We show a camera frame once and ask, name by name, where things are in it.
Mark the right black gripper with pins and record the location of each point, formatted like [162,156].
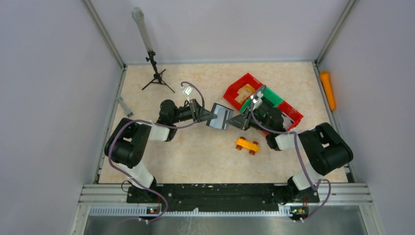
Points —
[238,120]

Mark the black tripod with grey tube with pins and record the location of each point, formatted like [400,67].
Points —
[138,16]

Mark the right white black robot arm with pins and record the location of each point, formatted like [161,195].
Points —
[321,150]

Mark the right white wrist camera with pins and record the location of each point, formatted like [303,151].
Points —
[256,100]

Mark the red bin with wooden blocks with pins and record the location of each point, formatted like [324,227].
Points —
[238,92]

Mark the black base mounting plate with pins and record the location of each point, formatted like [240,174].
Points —
[221,197]

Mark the yellow toy brick car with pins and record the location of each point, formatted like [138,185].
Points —
[252,147]

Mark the small grey tool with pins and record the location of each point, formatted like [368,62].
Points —
[128,112]

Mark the green plastic bin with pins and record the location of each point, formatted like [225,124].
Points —
[268,94]

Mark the red bin with plastic bags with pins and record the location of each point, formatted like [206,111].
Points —
[291,116]

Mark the orange flashlight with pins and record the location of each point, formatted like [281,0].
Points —
[325,80]

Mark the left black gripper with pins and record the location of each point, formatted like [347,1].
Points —
[194,105]

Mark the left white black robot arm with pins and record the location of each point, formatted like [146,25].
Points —
[126,145]

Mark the black leather card holder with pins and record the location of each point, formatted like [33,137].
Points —
[223,114]

